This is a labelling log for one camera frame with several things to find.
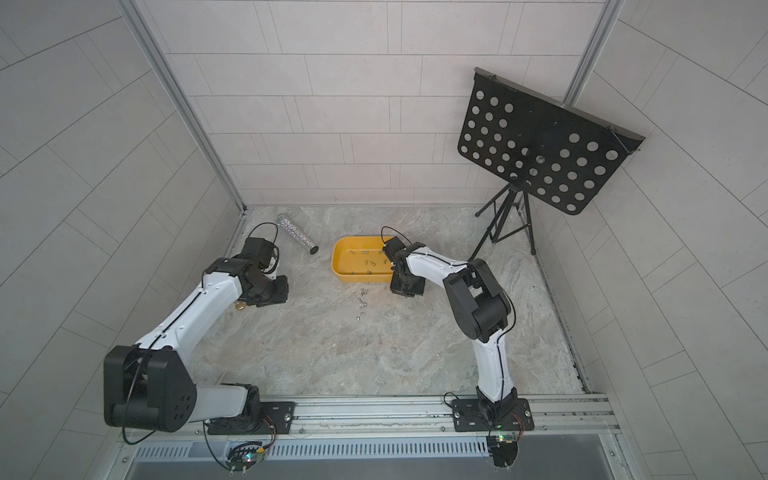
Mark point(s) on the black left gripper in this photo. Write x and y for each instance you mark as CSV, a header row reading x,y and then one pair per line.
x,y
281,296

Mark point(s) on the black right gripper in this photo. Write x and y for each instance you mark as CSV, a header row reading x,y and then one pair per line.
x,y
398,289

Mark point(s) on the yellow plastic storage box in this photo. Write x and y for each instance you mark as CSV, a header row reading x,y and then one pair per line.
x,y
360,259

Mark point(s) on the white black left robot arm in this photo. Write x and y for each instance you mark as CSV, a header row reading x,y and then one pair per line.
x,y
147,385

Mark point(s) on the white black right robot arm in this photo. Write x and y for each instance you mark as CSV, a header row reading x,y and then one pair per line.
x,y
478,302

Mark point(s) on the glittery silver tube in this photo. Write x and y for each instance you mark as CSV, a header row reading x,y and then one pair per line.
x,y
295,232

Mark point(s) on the left circuit board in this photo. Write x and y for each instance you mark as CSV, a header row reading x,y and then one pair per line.
x,y
243,457

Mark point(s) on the circuit board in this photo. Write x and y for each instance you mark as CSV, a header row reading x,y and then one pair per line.
x,y
243,457
503,452

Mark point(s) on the black music stand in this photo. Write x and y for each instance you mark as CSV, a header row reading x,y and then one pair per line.
x,y
539,148

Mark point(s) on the right circuit board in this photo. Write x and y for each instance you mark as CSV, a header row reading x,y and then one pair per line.
x,y
503,452

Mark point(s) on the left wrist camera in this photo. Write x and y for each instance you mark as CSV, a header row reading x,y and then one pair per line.
x,y
264,254

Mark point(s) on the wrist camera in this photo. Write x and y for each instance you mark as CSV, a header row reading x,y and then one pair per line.
x,y
392,247
264,254

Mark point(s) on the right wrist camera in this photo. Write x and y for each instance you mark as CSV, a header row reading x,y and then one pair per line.
x,y
392,247

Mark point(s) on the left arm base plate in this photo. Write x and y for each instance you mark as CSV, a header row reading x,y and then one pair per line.
x,y
272,417

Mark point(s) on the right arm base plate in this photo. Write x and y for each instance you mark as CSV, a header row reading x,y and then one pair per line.
x,y
475,415

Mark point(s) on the aluminium mounting rail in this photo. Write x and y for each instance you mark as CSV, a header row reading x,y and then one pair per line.
x,y
336,417

